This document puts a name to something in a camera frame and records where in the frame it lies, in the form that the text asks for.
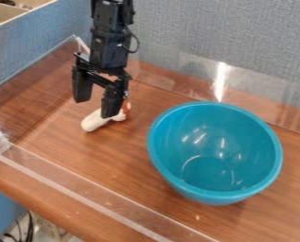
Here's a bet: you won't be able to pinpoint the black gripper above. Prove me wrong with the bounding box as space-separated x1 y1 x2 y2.
72 45 131 118

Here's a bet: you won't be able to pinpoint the white brown toy mushroom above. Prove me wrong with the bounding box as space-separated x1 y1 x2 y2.
80 101 131 132

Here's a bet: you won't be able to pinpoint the blue plastic bowl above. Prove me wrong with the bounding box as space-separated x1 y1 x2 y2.
147 101 284 205

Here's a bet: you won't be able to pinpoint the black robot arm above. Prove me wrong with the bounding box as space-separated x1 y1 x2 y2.
72 0 136 118

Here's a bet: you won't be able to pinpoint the clear acrylic left barrier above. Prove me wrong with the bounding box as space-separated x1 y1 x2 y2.
0 35 78 141

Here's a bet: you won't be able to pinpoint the clear acrylic barrier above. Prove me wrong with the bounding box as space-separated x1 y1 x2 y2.
0 35 78 141
0 131 218 242
108 34 300 137

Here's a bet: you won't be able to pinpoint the wooden shelf box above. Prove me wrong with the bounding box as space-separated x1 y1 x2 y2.
0 0 57 26

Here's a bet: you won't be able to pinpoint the clear acrylic front barrier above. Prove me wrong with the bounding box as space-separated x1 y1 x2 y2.
0 131 218 242

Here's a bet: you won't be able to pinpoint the clear acrylic back barrier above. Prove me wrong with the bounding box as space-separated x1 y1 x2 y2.
108 34 300 137

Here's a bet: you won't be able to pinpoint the clear acrylic corner bracket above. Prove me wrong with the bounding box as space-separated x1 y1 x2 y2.
75 37 90 60

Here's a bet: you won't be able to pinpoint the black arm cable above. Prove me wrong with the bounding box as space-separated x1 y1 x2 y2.
123 27 140 55

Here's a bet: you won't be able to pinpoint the black cables below table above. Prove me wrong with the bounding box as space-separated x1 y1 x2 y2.
0 211 35 242

